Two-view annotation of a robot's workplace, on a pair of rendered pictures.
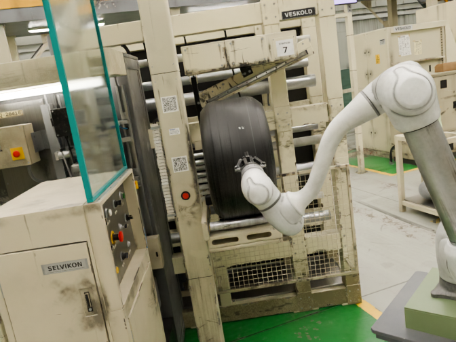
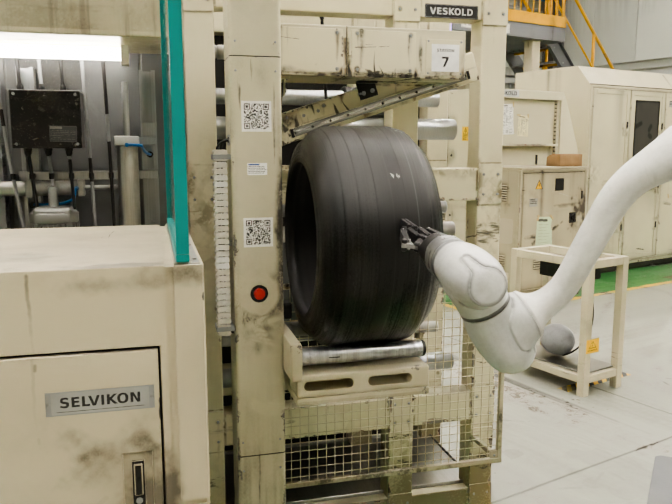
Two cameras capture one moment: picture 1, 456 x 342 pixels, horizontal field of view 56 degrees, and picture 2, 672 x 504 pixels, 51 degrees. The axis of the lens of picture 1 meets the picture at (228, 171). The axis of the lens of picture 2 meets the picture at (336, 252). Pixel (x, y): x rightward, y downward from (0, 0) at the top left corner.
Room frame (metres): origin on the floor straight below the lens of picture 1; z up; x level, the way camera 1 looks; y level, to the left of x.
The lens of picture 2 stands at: (0.29, 0.48, 1.44)
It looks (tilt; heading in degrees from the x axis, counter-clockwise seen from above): 9 degrees down; 345
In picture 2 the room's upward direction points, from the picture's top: straight up
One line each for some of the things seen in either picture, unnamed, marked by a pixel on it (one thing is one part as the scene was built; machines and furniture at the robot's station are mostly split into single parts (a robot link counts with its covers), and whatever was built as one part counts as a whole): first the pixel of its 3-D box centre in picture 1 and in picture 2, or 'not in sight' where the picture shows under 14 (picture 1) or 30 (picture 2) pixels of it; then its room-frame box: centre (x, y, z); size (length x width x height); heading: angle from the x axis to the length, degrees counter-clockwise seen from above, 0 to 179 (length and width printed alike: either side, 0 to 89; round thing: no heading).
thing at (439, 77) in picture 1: (427, 117); (531, 231); (6.30, -3.04, 0.62); 0.91 x 0.58 x 1.25; 107
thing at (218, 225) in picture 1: (243, 222); (361, 352); (2.00, -0.04, 0.90); 0.35 x 0.05 x 0.05; 90
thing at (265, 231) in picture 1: (243, 234); (359, 376); (2.00, -0.03, 0.84); 0.36 x 0.09 x 0.06; 90
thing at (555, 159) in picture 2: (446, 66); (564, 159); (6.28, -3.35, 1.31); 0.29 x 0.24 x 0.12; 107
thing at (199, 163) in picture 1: (196, 176); not in sight; (2.52, 0.19, 1.05); 0.20 x 0.15 x 0.30; 90
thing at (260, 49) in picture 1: (239, 53); (359, 57); (2.43, -0.16, 1.71); 0.61 x 0.25 x 0.15; 90
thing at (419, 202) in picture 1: (432, 175); (564, 315); (4.01, -1.95, 0.40); 0.60 x 0.35 x 0.80; 17
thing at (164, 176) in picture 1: (164, 171); (223, 243); (2.09, 0.31, 1.19); 0.05 x 0.04 x 0.48; 0
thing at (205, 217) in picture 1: (206, 218); (283, 342); (2.14, 0.15, 0.90); 0.40 x 0.03 x 0.10; 0
